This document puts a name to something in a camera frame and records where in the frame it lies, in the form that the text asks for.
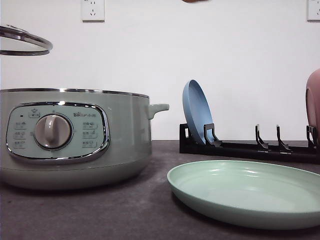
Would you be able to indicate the green plate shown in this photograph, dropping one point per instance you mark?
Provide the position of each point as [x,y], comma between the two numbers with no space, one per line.
[248,194]

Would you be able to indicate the brown potato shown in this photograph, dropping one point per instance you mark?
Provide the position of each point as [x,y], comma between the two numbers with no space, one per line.
[195,1]

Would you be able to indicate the glass steamer lid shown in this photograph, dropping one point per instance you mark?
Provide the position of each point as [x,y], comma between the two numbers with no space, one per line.
[7,31]

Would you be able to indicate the blue plate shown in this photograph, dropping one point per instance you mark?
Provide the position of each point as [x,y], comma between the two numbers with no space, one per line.
[196,111]

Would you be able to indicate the black plate rack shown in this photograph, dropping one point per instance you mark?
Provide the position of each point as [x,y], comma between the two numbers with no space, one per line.
[259,150]

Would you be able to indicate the green electric steamer pot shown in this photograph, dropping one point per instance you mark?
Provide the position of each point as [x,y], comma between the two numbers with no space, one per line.
[73,138]

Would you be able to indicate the pink plate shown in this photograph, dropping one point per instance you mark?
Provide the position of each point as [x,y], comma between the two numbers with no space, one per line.
[312,102]

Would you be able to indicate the grey table mat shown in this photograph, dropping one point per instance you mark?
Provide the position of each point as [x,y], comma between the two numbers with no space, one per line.
[144,208]

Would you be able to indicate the white wall socket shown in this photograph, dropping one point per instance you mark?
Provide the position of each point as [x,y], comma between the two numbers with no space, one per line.
[312,11]
[93,11]

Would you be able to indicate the white wall socket right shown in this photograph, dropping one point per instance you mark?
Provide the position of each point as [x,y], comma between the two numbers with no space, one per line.
[312,11]

